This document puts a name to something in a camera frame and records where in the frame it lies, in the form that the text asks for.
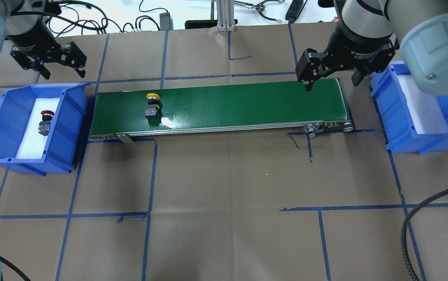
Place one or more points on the yellow push button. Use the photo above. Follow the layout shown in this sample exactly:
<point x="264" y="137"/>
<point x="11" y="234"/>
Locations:
<point x="154" y="107"/>

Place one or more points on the aluminium frame post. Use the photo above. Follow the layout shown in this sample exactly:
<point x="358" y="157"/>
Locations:
<point x="223" y="12"/>

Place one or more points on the black power adapter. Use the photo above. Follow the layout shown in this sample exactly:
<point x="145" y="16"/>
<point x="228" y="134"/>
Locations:
<point x="165" y="21"/>

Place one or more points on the red push button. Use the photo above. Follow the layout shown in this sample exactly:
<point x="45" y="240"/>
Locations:
<point x="45" y="124"/>

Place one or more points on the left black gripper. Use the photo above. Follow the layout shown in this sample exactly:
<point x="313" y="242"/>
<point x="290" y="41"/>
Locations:
<point x="29" y="38"/>

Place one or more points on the white foam pad right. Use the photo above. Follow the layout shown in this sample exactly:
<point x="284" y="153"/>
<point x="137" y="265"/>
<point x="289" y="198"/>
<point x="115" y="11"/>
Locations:
<point x="424" y="108"/>

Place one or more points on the left blue plastic bin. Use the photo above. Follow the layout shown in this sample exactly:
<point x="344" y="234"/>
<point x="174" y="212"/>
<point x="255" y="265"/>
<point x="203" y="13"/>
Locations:
<point x="58" y="155"/>

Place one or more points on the blue plastic bin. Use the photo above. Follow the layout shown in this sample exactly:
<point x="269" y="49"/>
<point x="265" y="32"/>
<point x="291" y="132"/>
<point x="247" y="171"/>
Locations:
<point x="58" y="155"/>
<point x="395" y="116"/>

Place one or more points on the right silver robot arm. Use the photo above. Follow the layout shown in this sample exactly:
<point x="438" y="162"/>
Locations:
<point x="368" y="34"/>

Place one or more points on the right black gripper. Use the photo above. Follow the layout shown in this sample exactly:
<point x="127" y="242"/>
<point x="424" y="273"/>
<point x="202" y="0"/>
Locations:
<point x="358" y="47"/>

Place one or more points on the right blue plastic bin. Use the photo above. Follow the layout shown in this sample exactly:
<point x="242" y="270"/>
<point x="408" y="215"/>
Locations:
<point x="395" y="116"/>

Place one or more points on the white foam pad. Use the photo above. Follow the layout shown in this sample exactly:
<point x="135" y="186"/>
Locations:
<point x="424" y="108"/>
<point x="33" y="144"/>

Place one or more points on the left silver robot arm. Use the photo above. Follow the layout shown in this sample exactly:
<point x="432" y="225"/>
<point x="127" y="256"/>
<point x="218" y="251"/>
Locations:
<point x="23" y="23"/>

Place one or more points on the green conveyor belt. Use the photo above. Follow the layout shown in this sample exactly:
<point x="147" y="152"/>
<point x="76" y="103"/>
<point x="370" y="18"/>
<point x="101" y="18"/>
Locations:
<point x="119" y="115"/>

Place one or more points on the white foam pad left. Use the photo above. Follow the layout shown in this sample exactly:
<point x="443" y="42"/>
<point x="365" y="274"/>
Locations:
<point x="33" y="144"/>

